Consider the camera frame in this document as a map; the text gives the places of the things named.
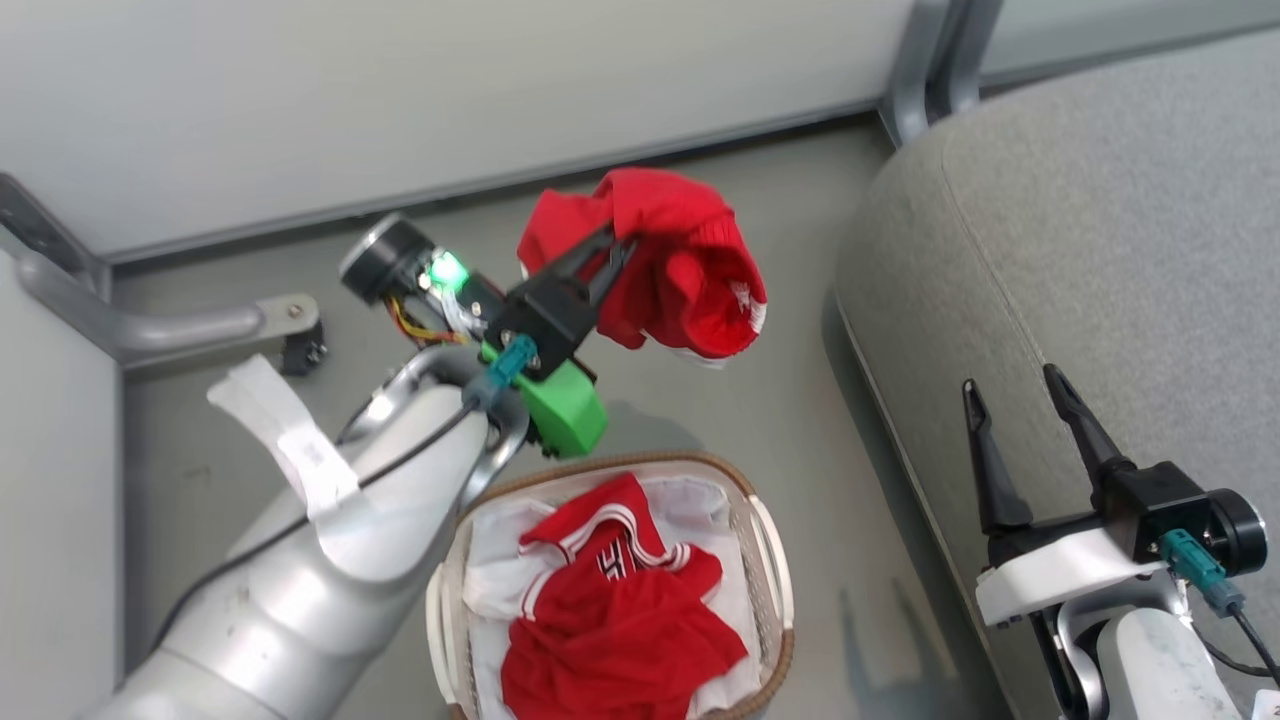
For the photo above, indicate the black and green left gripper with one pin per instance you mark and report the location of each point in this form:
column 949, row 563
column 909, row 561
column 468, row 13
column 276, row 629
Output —
column 565, row 410

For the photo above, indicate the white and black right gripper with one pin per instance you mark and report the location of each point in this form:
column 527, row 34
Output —
column 1060, row 570

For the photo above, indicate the red shorts with white trim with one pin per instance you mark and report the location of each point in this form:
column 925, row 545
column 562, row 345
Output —
column 700, row 280

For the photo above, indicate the red jersey with striped collar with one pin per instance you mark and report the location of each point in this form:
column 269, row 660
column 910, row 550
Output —
column 610, row 640

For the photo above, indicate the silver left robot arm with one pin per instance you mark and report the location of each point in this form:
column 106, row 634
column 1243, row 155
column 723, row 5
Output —
column 300, row 600

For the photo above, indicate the white basket liner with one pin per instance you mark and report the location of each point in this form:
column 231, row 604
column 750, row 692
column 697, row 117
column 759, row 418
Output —
column 700, row 500

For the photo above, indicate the white basket with brown rim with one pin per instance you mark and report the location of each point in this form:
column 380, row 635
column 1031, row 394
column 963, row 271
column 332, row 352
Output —
column 772, row 560

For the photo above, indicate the grey fabric sofa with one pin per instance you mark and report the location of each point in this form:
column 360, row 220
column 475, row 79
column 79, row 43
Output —
column 1100, row 250

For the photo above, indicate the black caster wheel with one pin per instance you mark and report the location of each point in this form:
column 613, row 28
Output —
column 303, row 350

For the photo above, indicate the white tape label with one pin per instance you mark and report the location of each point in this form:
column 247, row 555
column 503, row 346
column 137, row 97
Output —
column 300, row 450

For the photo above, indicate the grey partition bottom rail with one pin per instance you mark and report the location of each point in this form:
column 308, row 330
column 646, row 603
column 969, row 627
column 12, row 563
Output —
column 500, row 175

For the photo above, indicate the grey partition post with feet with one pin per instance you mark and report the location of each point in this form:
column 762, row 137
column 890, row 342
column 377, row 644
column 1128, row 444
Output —
column 930, row 60

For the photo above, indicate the grey partition foot bracket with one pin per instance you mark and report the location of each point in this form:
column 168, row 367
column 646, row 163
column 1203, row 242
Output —
column 180, row 328

